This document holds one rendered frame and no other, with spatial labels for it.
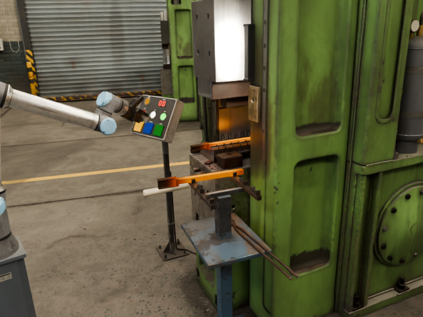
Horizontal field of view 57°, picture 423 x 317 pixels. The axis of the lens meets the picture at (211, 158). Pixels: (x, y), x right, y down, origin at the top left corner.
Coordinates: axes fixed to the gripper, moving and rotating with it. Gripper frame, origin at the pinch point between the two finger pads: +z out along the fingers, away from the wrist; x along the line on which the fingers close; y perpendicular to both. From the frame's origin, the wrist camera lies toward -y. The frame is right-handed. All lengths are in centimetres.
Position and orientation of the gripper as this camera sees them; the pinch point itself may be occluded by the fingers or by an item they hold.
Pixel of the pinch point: (149, 116)
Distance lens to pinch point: 247.5
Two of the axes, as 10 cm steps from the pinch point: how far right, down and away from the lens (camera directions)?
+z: 5.8, 2.5, 7.7
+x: 7.5, 1.9, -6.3
